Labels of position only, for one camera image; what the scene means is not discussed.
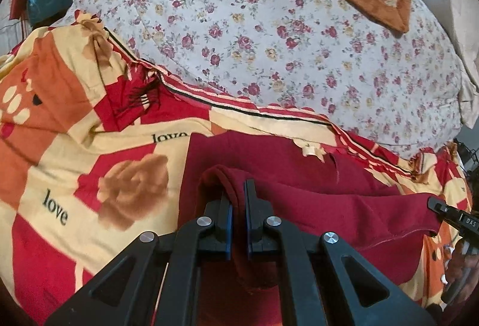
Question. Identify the beige cloth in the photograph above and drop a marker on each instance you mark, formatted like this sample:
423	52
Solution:
449	11

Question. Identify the floral bed quilt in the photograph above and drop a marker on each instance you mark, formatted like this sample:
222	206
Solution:
262	49

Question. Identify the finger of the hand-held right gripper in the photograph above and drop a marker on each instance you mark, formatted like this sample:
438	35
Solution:
445	209

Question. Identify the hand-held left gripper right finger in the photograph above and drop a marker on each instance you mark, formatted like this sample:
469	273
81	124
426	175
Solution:
251	234

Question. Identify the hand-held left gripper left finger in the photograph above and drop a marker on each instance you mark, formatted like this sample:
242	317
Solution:
226	232

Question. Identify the maroon fleece garment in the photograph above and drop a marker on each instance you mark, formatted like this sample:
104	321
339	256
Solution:
299	169

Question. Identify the red cream orange printed blanket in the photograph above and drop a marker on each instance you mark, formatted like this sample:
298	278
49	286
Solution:
56	169

